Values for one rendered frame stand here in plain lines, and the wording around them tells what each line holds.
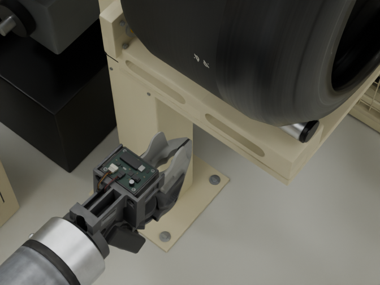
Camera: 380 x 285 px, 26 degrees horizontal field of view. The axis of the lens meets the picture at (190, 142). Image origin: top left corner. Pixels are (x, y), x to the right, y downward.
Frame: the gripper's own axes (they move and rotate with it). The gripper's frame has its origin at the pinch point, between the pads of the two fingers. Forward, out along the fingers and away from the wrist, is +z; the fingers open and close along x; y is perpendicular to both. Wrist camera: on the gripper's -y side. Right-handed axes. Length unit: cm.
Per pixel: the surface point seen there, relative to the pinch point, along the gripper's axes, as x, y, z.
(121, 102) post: 37, -51, 31
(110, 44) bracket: 25.9, -10.5, 14.7
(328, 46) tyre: -12.1, 22.1, 8.8
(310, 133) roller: -9.5, -8.1, 19.8
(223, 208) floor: 17, -96, 49
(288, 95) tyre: -10.3, 14.7, 5.6
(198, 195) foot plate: 24, -95, 47
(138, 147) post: 34, -66, 33
